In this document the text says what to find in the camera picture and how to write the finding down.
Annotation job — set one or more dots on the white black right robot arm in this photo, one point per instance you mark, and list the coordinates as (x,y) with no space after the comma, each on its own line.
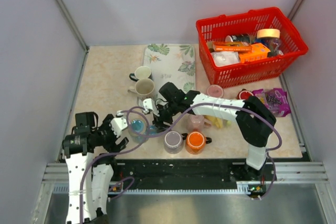
(255,121)

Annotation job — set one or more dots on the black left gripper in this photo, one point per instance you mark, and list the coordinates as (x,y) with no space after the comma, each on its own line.
(112,146)

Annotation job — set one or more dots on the white plastic bag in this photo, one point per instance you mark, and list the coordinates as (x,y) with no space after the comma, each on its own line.
(225,58)

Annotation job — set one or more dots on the lilac purple mug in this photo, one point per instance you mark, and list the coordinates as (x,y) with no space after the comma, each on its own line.
(173,142)

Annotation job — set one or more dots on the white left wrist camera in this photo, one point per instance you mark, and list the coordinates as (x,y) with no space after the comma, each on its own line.
(118,125)

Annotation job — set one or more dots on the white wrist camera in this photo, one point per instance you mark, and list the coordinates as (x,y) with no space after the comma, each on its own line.
(118,125)
(148,105)

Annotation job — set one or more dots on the pale pink faceted mug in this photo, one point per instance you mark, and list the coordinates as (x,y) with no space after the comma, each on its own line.
(197,123)

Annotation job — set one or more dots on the floral white serving tray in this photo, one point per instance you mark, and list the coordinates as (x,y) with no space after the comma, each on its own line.
(173,63)

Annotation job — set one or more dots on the light blue butterfly mug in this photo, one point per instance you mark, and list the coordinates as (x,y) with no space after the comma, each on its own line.
(140,126)

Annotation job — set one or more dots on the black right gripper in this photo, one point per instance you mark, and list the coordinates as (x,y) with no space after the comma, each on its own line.
(159,120)

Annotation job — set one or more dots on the aluminium rail frame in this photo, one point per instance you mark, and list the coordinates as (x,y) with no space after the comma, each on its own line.
(196,191)

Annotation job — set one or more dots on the dark green mug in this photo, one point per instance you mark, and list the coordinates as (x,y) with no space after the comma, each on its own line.
(142,72)

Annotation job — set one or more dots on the cream floral mug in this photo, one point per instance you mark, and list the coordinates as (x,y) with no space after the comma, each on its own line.
(143,89)

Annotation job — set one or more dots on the orange rectangular box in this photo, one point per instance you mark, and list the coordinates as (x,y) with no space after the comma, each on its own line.
(232,46)

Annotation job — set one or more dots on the clear plastic bottle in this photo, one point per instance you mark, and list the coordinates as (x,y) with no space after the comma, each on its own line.
(273,44)

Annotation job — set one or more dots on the purple snack packet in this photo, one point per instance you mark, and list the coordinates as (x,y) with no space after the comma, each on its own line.
(275,100)

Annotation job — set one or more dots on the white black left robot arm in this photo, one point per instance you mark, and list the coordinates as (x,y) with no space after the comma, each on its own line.
(90,152)

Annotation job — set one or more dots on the orange mug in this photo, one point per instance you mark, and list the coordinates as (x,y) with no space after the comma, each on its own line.
(196,141)

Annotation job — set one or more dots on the black printed can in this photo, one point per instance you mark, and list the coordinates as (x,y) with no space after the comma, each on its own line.
(238,38)

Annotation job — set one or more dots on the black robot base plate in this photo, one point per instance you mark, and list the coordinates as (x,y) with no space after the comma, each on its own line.
(184,174)

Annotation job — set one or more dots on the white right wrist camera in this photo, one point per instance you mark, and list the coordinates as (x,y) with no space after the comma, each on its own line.
(148,105)

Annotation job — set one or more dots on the pink ghost pattern mug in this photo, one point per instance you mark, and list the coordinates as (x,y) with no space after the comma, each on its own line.
(215,91)

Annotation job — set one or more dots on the masking tape roll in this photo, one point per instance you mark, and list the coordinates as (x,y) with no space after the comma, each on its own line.
(268,33)

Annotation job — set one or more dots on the red plastic basket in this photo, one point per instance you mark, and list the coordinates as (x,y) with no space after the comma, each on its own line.
(255,61)

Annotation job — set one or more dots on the orange snack box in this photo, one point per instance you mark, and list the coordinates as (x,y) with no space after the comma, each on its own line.
(258,52)

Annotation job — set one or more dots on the red mug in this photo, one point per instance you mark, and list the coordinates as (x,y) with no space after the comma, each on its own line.
(244,94)

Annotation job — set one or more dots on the yellow mug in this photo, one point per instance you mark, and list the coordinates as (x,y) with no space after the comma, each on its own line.
(215,121)

